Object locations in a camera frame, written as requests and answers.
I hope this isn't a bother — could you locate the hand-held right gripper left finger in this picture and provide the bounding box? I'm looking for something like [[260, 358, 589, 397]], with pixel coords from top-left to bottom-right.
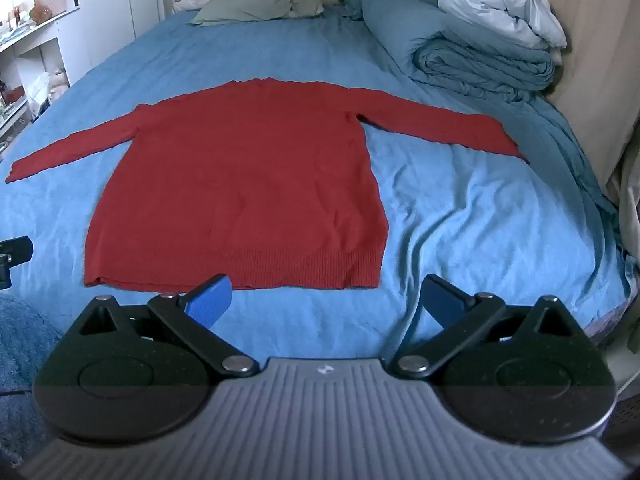
[[70, 273, 260, 379]]

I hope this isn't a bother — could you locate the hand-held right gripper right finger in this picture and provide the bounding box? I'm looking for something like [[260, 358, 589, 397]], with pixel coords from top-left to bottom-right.
[[388, 274, 587, 380]]

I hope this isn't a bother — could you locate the red sweater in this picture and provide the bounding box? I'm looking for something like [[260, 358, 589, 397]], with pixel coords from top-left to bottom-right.
[[5, 77, 530, 292]]

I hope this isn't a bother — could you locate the blue bed sheet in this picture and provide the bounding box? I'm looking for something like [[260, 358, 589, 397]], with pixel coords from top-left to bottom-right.
[[0, 5, 632, 361]]

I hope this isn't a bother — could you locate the blue fuzzy cloth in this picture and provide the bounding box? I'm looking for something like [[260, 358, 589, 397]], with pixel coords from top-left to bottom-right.
[[0, 292, 68, 466]]

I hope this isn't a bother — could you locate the white shelf unit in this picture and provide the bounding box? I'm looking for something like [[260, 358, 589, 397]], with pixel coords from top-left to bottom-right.
[[0, 0, 83, 161]]

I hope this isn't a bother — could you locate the brown basket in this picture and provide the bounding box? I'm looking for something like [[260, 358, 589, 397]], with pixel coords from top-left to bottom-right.
[[29, 0, 67, 25]]

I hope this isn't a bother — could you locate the rolled blue duvet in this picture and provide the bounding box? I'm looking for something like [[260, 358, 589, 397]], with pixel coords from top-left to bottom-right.
[[341, 0, 557, 105]]

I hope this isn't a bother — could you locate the white wardrobe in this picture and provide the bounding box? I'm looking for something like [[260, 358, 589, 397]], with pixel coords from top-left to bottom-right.
[[75, 0, 173, 78]]

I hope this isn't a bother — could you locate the green pillow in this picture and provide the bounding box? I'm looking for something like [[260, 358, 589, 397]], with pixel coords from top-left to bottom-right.
[[189, 0, 326, 27]]

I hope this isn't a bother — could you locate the white duvet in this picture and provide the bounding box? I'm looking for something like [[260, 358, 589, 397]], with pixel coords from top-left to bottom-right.
[[438, 0, 568, 51]]

